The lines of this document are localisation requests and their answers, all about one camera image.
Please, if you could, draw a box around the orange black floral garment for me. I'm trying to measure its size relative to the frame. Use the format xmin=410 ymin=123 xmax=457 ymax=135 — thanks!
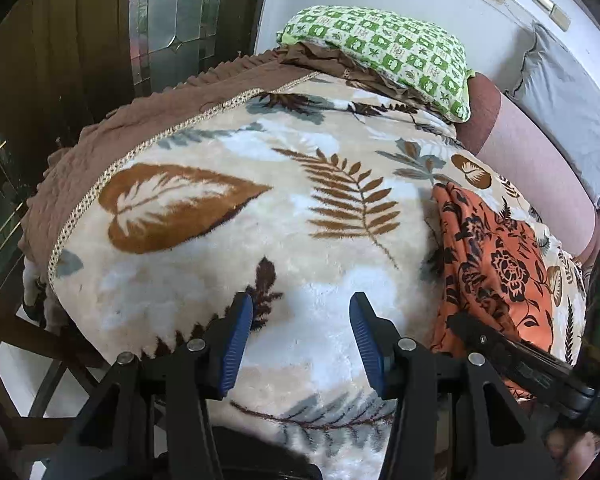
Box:
xmin=427 ymin=181 xmax=566 ymax=401

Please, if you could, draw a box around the pink brown bolster cushion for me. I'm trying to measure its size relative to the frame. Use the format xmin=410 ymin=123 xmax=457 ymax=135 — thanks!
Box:
xmin=456 ymin=73 xmax=598 ymax=263

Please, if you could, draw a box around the brown ruffled bedspread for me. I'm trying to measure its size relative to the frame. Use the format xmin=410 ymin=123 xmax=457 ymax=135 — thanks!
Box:
xmin=18 ymin=41 xmax=432 ymax=281

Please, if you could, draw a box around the cream leaf-print fleece blanket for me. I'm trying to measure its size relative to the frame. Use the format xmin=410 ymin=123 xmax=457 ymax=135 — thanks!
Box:
xmin=48 ymin=75 xmax=585 ymax=479

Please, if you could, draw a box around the grey pillow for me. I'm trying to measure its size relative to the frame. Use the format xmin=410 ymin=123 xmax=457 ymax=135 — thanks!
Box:
xmin=507 ymin=22 xmax=600 ymax=209

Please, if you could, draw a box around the green white patterned pillow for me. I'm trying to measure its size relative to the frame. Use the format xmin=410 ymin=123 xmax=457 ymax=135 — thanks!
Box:
xmin=276 ymin=6 xmax=474 ymax=122

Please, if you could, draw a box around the wooden wardrobe with glass panels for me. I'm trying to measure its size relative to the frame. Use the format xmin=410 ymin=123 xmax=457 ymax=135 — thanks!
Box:
xmin=0 ymin=0 xmax=262 ymax=304

